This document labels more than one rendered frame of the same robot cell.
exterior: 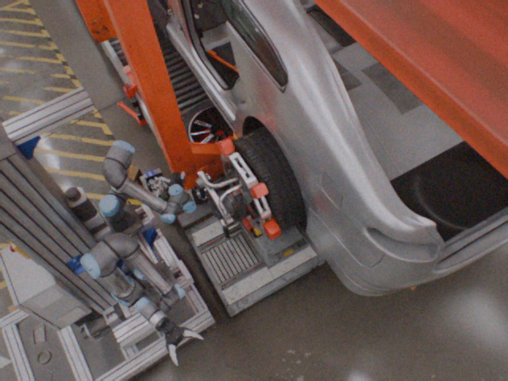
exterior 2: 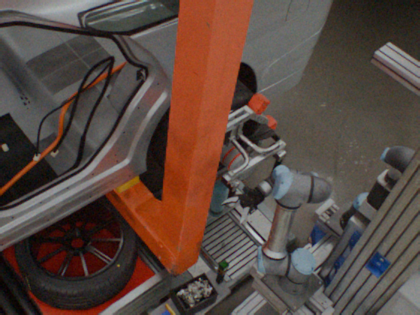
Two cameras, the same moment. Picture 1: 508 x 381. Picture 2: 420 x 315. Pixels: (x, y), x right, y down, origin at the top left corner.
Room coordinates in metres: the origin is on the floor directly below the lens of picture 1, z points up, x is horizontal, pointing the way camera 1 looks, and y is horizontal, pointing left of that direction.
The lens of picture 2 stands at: (2.39, 1.80, 3.23)
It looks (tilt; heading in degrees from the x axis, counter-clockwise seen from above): 52 degrees down; 245
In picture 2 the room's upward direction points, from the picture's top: 11 degrees clockwise
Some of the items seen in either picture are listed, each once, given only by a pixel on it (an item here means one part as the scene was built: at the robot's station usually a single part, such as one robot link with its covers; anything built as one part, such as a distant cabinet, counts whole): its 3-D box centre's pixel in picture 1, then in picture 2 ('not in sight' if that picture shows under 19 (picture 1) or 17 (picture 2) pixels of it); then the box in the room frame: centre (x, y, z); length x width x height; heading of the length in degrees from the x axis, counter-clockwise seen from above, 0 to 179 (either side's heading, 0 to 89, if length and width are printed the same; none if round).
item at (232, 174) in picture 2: (218, 174); (232, 152); (1.53, 0.20, 1.03); 0.19 x 0.18 x 0.11; 114
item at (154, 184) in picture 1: (158, 189); (194, 295); (1.82, 0.70, 0.51); 0.20 x 0.14 x 0.13; 16
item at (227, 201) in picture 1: (236, 197); (235, 158); (1.46, 0.12, 0.85); 0.21 x 0.14 x 0.14; 114
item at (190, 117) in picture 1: (221, 136); (78, 247); (2.36, 0.22, 0.39); 0.66 x 0.66 x 0.24
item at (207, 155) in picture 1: (225, 148); (140, 199); (2.00, 0.17, 0.69); 0.52 x 0.17 x 0.35; 114
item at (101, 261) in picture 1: (114, 276); not in sight; (0.87, 0.73, 1.19); 0.15 x 0.12 x 0.55; 132
